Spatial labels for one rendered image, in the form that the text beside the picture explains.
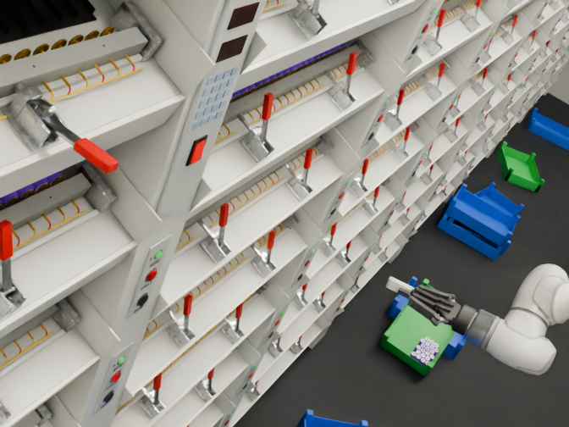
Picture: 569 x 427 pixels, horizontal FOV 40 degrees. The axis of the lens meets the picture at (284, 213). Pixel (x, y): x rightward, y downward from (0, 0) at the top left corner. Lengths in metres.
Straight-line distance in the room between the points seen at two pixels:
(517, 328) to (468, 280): 1.44
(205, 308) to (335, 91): 0.44
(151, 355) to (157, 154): 0.53
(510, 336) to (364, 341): 0.94
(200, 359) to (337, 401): 1.10
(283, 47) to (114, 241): 0.30
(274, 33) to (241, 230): 0.42
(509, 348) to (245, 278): 0.79
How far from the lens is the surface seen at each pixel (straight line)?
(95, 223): 0.87
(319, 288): 2.17
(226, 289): 1.43
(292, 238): 1.62
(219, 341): 1.62
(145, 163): 0.83
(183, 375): 1.53
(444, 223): 3.64
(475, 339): 2.04
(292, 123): 1.18
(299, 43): 0.97
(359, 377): 2.72
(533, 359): 2.02
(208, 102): 0.80
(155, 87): 0.75
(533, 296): 2.06
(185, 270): 1.15
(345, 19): 1.09
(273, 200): 1.35
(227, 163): 1.04
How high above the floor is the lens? 1.82
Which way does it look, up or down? 34 degrees down
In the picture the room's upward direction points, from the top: 25 degrees clockwise
